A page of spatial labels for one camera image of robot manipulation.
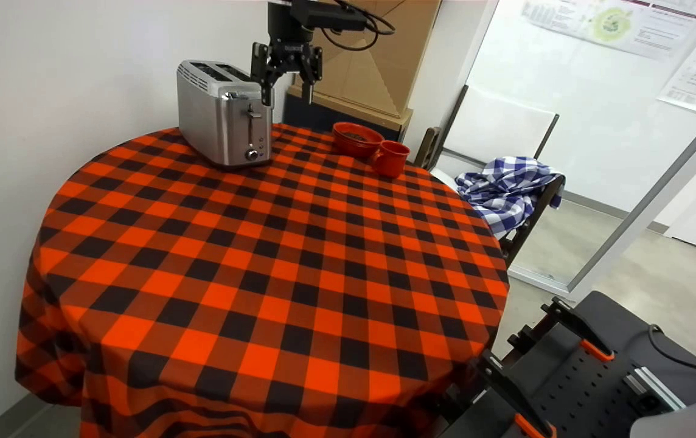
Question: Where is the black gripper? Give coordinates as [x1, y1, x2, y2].
[251, 0, 322, 108]

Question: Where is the silver two-slot toaster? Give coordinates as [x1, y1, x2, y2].
[177, 62, 273, 169]

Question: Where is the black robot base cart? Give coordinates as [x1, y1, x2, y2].
[441, 292, 696, 438]

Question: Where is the cardboard box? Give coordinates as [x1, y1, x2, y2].
[285, 0, 441, 135]

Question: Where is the red bowl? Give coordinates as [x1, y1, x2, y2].
[330, 122, 381, 160]

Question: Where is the red cup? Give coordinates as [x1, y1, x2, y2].
[373, 141, 409, 180]

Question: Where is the white whiteboard panel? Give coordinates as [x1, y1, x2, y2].
[435, 87, 559, 175]

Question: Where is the red black checkered tablecloth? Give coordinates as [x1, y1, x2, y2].
[14, 125, 508, 438]

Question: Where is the blue white checkered cloth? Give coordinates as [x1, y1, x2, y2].
[456, 155, 557, 238]

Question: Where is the black chair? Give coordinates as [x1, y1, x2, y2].
[502, 175, 564, 264]

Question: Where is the poster with green circle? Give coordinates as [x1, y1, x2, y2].
[520, 0, 696, 59]

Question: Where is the white metal pole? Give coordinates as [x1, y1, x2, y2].
[569, 137, 696, 299]

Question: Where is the black cable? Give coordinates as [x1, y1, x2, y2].
[319, 0, 396, 53]

